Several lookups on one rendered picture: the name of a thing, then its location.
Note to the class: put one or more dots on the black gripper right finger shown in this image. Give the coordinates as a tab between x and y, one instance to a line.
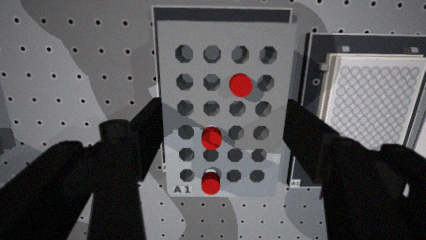
357	204

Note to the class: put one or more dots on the dark grey u-shaped frame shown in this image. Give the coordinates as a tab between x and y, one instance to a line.
213	13

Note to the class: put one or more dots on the black rectangular frame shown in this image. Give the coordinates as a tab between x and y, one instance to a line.
317	45

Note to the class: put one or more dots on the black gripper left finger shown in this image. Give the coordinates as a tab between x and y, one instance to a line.
33	206

